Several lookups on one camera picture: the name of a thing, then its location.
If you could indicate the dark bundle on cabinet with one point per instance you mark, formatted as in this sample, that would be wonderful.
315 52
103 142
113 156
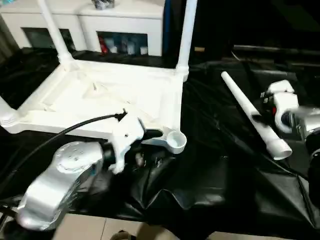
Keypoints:
103 4

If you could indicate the white plastic table top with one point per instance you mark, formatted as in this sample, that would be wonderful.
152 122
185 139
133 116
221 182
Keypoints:
110 95

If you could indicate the black plastic mat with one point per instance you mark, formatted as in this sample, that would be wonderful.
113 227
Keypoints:
225 175

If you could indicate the red bottle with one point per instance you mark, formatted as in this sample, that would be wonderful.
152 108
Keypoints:
102 45

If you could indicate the black bar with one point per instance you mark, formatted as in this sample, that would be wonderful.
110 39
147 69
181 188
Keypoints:
280 49

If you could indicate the small yellow tag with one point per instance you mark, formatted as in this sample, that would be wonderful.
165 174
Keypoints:
199 49

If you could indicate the white plastic table leg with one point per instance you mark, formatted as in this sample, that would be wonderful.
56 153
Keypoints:
186 35
6 112
255 117
57 35

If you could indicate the white cabinet with glass doors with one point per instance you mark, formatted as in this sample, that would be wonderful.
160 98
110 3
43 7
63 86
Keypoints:
100 25

